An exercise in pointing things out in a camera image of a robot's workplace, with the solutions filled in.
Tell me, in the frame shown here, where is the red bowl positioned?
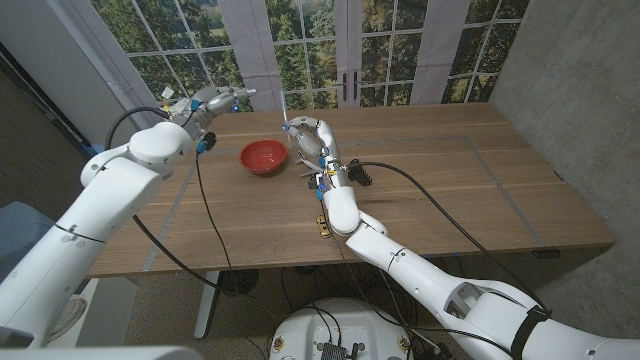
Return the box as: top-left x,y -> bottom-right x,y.
238,138 -> 289,175

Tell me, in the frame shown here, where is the black backdrop frame bar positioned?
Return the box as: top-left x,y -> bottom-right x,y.
0,43 -> 107,169

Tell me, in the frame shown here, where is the black floor cable tangle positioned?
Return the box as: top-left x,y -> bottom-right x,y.
279,259 -> 419,334

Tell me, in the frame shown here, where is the white floor platform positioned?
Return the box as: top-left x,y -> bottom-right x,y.
47,277 -> 139,350

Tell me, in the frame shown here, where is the white toy airplane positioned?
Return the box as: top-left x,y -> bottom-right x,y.
294,151 -> 326,180

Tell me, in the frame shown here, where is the window forest print backdrop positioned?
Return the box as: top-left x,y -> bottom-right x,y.
44,0 -> 531,166

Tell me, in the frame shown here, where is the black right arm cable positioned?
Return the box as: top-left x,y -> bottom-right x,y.
349,160 -> 552,312

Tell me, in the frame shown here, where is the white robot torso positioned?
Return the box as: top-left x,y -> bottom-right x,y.
268,297 -> 414,360

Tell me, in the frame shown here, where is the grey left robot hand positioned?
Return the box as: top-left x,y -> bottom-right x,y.
173,85 -> 259,140

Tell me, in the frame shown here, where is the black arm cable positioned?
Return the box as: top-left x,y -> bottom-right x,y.
104,106 -> 280,360
349,160 -> 552,312

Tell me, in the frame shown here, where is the clear plastic pipette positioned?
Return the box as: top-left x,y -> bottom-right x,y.
280,91 -> 292,150

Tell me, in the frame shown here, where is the white robot body edge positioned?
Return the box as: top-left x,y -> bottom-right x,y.
0,345 -> 204,360

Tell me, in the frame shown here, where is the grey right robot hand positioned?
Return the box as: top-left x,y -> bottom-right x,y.
287,115 -> 351,191

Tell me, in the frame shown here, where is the white table leg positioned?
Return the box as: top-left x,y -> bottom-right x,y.
193,270 -> 221,340

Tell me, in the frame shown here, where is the black round floor fan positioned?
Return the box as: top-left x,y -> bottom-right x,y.
219,269 -> 260,298

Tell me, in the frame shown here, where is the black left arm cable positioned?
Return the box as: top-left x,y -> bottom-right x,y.
104,106 -> 280,360

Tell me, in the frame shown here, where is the blue-grey bin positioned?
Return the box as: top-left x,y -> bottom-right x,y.
0,201 -> 57,270

